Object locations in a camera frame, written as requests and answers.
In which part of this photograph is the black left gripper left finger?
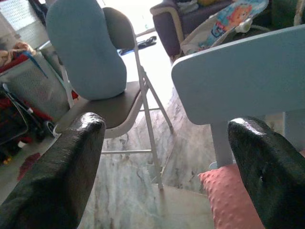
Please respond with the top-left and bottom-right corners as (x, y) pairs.
(0, 112), (106, 229)

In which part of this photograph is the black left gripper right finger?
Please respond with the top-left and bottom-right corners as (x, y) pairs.
(227, 116), (305, 229)

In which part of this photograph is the light blue contoured pillow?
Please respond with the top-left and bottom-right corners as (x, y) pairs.
(45, 0), (127, 101)

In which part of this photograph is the dark purple sofa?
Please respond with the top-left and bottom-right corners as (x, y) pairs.
(150, 0), (272, 58)

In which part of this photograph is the dark red cloth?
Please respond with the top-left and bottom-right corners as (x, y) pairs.
(17, 152), (41, 181)

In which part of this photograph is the pink dotted cushion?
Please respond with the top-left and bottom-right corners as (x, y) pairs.
(198, 164), (265, 229)

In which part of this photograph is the red and black stroller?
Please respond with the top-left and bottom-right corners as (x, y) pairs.
(0, 82), (56, 165)

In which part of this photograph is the white perforated laundry basket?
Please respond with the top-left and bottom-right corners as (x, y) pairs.
(0, 40), (72, 122)

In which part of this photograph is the grey folding chair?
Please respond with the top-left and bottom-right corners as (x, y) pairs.
(55, 7), (173, 190)

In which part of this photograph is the colourful baby bouncer seat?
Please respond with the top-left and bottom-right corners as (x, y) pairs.
(180, 0), (270, 55)

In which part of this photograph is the black item on floor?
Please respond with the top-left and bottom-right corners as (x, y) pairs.
(136, 35), (157, 47)

